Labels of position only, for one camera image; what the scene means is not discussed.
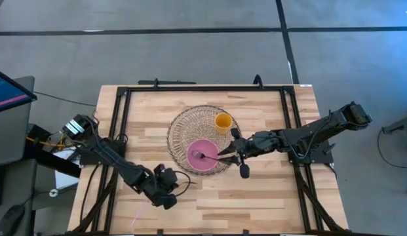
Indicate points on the white round cap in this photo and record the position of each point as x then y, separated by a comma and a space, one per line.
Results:
53, 192

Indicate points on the computer monitor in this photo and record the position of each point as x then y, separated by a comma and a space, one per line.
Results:
8, 91

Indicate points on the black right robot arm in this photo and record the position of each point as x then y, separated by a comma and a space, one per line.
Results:
321, 129

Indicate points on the black aluminium table frame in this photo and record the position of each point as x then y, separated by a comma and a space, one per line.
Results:
123, 108

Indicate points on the yellow plastic cup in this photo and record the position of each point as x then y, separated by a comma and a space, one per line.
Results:
223, 123

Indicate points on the black computer mouse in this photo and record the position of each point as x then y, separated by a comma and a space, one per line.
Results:
11, 220

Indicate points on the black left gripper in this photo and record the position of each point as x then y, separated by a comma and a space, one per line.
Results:
159, 191

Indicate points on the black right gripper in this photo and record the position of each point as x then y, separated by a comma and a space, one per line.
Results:
259, 143

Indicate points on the grey stand base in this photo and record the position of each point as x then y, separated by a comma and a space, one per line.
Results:
401, 124

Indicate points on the white paper sheet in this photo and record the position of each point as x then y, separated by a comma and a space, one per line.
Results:
64, 173

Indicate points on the grey cabinet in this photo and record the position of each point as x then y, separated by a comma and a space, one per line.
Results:
11, 137

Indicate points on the round woven straw placemat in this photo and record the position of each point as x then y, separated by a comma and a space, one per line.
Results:
190, 128

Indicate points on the iridescent metal spoon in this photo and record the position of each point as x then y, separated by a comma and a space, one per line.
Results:
198, 154

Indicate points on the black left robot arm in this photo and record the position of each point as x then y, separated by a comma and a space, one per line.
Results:
108, 154

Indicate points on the pink plastic bowl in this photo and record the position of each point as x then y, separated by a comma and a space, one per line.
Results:
203, 164

